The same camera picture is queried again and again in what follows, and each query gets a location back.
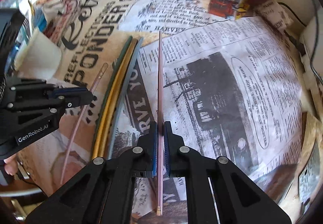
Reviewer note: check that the white ceramic cup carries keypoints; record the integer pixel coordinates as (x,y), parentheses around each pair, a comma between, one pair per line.
(37,54)

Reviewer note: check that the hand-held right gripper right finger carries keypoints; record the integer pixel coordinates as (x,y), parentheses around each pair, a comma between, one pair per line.
(176,160)

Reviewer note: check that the grey chopstick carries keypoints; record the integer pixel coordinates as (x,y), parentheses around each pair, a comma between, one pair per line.
(126,87)

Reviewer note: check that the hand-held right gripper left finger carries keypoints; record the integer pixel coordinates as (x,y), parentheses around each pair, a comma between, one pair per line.
(141,163)

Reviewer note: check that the pink chopstick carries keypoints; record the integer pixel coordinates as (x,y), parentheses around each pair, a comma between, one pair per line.
(160,87)
(75,133)

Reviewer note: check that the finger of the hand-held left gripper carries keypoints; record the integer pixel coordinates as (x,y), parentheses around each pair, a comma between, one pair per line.
(78,100)
(37,86)

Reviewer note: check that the bundle of cutlery and chopsticks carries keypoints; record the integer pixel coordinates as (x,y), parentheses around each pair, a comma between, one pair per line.
(116,92)
(108,92)

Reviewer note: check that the newspaper print tablecloth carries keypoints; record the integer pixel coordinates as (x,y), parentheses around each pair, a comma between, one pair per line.
(227,87)

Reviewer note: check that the white rice cooker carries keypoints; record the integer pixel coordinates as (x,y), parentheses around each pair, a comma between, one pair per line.
(313,44)

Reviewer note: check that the person's left hand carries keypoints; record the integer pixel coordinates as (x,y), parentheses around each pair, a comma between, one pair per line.
(10,165)

